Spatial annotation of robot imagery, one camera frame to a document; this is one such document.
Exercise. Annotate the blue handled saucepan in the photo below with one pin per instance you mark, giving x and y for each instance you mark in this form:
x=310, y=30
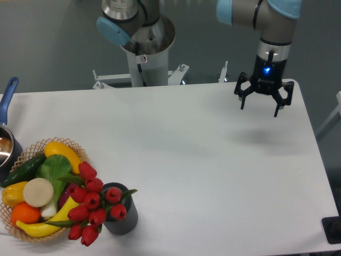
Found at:
x=10, y=147

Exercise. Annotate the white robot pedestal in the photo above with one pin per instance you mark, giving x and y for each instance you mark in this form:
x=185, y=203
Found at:
x=147, y=53

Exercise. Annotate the black device at edge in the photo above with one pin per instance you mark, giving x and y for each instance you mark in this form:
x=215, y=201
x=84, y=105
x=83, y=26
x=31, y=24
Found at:
x=331, y=227

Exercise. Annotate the woven wicker basket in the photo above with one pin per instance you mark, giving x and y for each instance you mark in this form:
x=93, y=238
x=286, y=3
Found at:
x=32, y=151

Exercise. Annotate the yellow banana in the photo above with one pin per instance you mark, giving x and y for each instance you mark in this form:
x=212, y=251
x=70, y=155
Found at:
x=43, y=229

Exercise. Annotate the dark grey ribbed vase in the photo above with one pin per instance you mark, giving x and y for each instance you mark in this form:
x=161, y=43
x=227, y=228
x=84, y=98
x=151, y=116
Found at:
x=122, y=216

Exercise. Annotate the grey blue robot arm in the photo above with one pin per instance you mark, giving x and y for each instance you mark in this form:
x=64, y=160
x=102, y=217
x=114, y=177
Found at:
x=275, y=20

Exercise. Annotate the white metal base frame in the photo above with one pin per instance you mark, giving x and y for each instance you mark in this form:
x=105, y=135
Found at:
x=175, y=77

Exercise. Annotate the red tulip bouquet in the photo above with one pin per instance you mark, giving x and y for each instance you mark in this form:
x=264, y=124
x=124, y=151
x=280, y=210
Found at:
x=86, y=220

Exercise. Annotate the purple eggplant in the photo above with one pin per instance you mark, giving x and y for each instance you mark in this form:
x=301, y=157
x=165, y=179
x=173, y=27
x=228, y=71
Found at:
x=65, y=195

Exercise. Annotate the beige round disc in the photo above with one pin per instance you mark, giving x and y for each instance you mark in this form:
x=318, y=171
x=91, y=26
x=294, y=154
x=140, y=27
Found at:
x=38, y=192

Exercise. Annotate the yellow squash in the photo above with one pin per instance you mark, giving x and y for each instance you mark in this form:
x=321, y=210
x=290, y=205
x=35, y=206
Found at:
x=58, y=148

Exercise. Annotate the white frame at right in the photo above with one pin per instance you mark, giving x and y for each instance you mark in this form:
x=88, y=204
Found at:
x=331, y=120

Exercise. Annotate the orange fruit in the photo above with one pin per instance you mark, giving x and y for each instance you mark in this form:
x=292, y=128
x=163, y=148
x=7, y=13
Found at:
x=25, y=213

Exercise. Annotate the green cucumber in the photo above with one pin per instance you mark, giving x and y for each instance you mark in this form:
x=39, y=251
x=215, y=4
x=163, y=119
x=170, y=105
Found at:
x=24, y=172

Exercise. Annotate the yellow bell pepper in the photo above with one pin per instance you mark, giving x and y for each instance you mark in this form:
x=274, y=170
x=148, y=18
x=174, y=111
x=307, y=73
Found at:
x=13, y=195

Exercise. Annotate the green bok choy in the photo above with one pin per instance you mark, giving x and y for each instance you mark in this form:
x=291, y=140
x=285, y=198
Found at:
x=54, y=167

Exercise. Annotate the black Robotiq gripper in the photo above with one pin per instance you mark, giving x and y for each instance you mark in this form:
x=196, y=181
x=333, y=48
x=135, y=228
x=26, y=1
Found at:
x=267, y=77

